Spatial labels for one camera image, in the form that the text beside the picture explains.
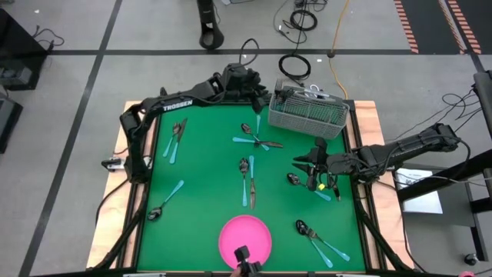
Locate yellow extension cord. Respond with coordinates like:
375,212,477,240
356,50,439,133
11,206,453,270
327,0,351,100

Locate black cable bundle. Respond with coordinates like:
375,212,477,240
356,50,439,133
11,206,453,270
399,87,486,143

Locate black cabinet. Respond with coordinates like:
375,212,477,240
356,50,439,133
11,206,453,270
0,7,49,92

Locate metal clamp bracket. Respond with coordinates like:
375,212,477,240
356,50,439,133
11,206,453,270
101,156,126,172

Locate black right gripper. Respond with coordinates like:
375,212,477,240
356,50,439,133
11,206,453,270
291,137,362,192

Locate large coiled black cable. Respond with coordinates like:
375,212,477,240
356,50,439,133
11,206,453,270
278,52,312,82

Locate black floor mat orange stripes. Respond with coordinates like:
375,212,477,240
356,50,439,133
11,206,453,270
447,0,492,55
394,0,467,55

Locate green table mat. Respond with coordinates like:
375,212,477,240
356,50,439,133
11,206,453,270
137,102,366,272

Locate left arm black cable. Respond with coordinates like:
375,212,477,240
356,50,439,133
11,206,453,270
238,37,261,67

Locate black handheld device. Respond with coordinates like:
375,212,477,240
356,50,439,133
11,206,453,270
233,245,264,277

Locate black floor stand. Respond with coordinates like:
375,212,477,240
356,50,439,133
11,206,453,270
196,0,225,50

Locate black equipment stand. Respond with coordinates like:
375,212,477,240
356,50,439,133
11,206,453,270
395,70,492,262

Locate gray wire silverware basket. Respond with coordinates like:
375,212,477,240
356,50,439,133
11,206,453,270
268,78,351,140

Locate white paper sheet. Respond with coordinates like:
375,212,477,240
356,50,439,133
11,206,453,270
395,168,444,215

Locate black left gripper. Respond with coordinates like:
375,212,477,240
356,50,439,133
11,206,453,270
238,71,270,115

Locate black floor cable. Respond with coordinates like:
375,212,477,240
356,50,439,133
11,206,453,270
32,25,65,51

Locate small coiled black cable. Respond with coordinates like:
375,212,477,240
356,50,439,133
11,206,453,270
288,8,319,32

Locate pink round plate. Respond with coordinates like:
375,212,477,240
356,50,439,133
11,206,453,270
218,214,273,270

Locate black equipment box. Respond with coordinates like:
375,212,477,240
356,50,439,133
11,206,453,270
0,95,24,154

